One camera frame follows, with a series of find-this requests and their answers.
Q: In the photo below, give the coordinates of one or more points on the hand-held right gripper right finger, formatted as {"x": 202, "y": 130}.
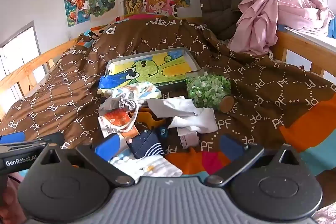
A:
{"x": 231, "y": 146}

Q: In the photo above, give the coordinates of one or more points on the white cloth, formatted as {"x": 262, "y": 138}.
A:
{"x": 170, "y": 106}

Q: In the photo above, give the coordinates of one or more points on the grey tray with frog drawing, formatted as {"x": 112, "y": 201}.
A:
{"x": 157, "y": 66}

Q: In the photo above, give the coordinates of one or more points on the orange plastic bowl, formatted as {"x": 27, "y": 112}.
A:
{"x": 144, "y": 116}

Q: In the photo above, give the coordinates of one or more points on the pink garment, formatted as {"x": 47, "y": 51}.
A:
{"x": 262, "y": 16}

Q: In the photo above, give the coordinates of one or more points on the orange and white paper packet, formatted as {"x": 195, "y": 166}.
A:
{"x": 118, "y": 119}

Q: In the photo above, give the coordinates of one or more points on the wooden bed frame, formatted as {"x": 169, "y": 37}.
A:
{"x": 26, "y": 66}

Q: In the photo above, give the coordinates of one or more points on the small milk carton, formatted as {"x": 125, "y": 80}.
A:
{"x": 187, "y": 138}

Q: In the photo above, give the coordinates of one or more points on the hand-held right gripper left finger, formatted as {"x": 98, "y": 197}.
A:
{"x": 109, "y": 146}

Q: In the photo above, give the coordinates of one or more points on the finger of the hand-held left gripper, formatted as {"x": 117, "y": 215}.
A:
{"x": 11, "y": 138}
{"x": 53, "y": 138}

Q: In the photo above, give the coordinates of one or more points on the glass jar of green stars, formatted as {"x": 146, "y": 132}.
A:
{"x": 207, "y": 90}

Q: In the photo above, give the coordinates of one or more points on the brown printed blanket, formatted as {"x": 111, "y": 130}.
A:
{"x": 65, "y": 98}

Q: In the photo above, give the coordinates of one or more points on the person's left hand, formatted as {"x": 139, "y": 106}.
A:
{"x": 8, "y": 208}

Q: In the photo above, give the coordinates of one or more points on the navy striped sock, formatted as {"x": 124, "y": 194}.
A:
{"x": 147, "y": 145}

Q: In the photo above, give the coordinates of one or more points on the blue and yellow cloth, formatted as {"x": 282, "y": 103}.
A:
{"x": 110, "y": 82}

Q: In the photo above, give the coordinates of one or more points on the white and grey sock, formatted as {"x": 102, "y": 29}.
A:
{"x": 202, "y": 121}

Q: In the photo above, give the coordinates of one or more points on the black sock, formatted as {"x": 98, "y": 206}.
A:
{"x": 162, "y": 132}

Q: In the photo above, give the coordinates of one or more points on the white baby socks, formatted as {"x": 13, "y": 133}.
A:
{"x": 157, "y": 163}

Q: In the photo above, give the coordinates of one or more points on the colourful striped towel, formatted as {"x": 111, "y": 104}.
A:
{"x": 147, "y": 91}

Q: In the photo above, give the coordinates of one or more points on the window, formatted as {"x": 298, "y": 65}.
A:
{"x": 15, "y": 48}

